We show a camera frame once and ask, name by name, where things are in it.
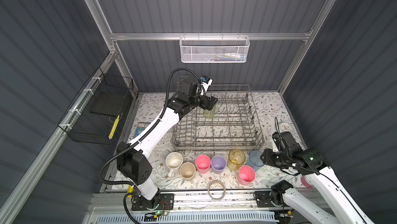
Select green glass tumbler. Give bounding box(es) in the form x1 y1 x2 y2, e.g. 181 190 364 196
203 105 217 120

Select blue glass tumbler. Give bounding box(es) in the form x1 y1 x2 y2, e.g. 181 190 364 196
246 150 264 172

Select yellow glass tumbler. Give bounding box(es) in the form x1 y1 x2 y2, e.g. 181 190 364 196
227 149 246 172

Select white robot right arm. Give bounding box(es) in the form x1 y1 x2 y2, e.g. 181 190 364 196
261 132 372 224

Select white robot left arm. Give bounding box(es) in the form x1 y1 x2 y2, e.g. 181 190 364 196
116 75 218 209

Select pink cup near rack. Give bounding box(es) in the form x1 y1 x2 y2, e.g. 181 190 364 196
195 154 212 174

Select pink cup front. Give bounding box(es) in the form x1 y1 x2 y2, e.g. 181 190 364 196
237 165 256 185

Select items in white basket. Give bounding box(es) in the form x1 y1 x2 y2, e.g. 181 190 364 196
205 52 246 63

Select purple cup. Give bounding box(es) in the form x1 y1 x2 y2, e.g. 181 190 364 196
211 155 227 174

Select white ceramic mug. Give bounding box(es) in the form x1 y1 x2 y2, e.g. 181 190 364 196
165 152 183 178

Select beige cup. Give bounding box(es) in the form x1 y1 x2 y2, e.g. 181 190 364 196
179 162 196 182

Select coloured marker pack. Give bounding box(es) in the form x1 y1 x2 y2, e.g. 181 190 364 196
135 122 150 137

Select clear tape roll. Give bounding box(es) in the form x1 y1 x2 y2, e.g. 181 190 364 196
207 180 226 201

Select yellow marker in basket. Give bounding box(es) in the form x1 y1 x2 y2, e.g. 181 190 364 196
108 115 120 140

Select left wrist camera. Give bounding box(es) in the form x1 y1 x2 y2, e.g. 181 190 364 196
200 75 213 96

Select grey wire dish rack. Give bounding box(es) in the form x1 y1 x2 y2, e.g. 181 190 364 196
171 83 265 151

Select white mesh wall basket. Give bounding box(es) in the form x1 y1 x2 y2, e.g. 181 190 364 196
179 36 250 63

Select black wire wall basket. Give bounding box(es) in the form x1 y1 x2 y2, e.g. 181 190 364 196
58 69 134 145

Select black corrugated cable hose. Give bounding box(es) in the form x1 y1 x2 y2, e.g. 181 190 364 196
98 67 202 224

